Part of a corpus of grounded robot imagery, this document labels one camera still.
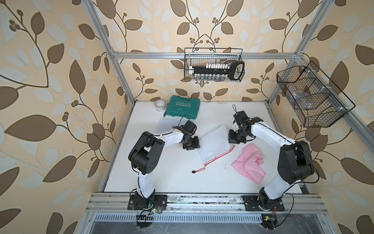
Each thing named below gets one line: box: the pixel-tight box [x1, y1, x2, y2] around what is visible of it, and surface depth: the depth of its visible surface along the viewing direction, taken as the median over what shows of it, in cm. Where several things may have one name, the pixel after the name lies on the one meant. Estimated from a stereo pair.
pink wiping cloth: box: [231, 143, 266, 185], surface depth 86 cm
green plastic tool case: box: [163, 95, 201, 120], surface depth 114 cm
